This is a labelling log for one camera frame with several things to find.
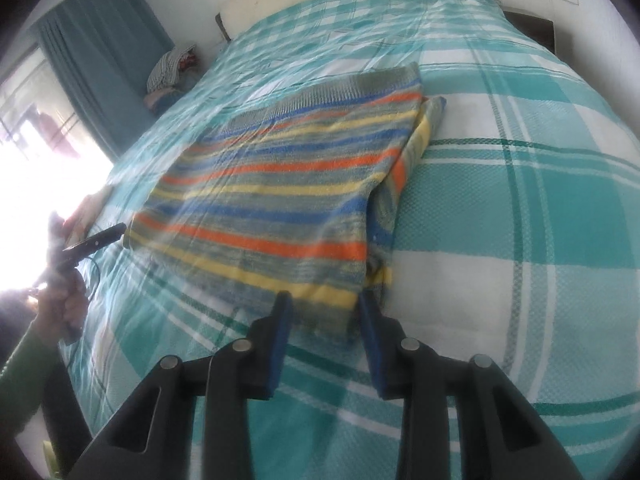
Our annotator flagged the multicolour striped knit sweater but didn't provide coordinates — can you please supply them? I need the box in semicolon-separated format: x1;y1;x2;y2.
124;63;446;339

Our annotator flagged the green sleeve forearm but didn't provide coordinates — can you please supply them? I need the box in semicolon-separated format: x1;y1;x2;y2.
1;324;60;439

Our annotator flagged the pile of clothes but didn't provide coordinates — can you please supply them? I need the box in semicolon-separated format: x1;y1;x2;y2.
143;42;198;117

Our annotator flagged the person's left hand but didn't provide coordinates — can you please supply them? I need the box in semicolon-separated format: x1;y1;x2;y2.
32;269;89;348

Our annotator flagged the teal white plaid bedspread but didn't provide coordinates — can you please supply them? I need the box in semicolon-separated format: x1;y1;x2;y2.
63;0;639;479

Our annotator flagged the blue curtain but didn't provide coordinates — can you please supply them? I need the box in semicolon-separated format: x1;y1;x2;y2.
34;0;174;160

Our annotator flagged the dark bedside furniture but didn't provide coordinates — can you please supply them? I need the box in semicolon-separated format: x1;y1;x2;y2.
503;9;555;53

